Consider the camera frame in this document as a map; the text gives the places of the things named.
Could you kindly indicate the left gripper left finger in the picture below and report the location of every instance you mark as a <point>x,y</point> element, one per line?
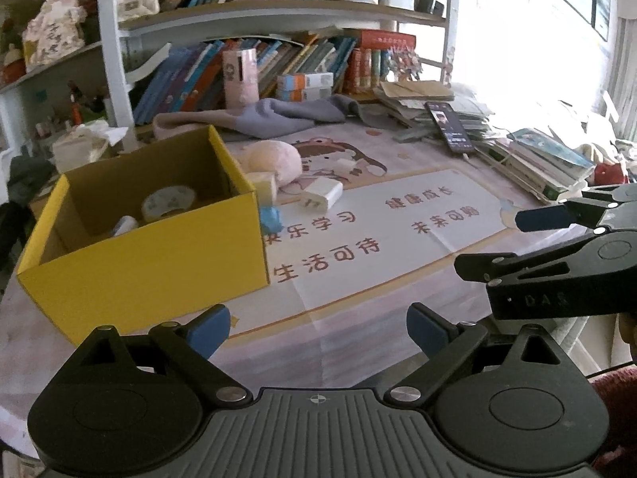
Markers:
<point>185,351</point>

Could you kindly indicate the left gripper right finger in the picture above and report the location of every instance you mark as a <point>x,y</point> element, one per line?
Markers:
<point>448,348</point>

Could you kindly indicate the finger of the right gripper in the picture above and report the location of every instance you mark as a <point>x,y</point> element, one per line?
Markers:
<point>587,260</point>
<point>578,211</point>

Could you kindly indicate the yellow tape roll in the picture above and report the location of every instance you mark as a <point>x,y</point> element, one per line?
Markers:
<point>167,201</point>

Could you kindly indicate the cream square block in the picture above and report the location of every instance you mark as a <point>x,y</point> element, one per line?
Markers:
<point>265,187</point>

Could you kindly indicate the large white charger plug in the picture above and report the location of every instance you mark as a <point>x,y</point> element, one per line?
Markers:
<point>322,194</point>

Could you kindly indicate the pink plush toy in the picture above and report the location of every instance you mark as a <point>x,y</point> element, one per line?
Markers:
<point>281,159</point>

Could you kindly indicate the blue white plastic bottle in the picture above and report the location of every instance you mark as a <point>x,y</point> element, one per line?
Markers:
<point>125,225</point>

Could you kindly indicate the small white charger plug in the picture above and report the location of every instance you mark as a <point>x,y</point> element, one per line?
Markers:
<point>344,167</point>

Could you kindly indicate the yellow cardboard box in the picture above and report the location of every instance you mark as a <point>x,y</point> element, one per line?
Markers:
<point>82,277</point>

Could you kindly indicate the cartoon desk mat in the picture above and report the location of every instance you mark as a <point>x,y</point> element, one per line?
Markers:
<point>406,210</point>

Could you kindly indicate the black smartphone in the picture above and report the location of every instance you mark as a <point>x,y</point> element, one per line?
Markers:
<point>450,127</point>

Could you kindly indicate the brown envelope stack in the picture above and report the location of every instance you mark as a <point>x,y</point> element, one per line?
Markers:
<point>419,90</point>

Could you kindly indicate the tissue pack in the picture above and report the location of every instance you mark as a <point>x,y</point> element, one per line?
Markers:
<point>85,144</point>

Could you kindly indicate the red book set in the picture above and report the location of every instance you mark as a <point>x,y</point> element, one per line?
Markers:
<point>369,62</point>

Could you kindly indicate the grey purple cloth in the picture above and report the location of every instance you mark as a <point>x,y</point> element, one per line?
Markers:
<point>269,118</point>

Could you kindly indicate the pink pen holder box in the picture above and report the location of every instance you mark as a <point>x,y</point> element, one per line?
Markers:
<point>240,78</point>

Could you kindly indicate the orange blue white carton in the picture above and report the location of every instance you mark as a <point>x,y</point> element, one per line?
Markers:
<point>303,87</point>

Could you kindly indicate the white bookshelf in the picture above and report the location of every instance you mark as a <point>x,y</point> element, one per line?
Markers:
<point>127,44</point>

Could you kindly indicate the floral pink bag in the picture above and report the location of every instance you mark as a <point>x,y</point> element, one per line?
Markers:
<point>54,33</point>

